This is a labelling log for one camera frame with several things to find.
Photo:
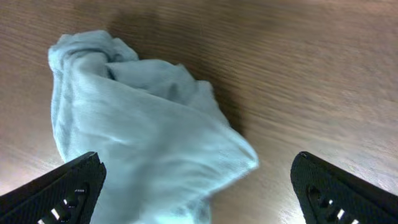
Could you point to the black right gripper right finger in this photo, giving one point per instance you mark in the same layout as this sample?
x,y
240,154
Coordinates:
x,y
328,194

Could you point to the light blue t-shirt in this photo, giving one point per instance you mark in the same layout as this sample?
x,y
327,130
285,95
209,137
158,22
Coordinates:
x,y
165,143

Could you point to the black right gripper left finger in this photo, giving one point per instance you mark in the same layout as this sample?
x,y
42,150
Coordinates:
x,y
67,194

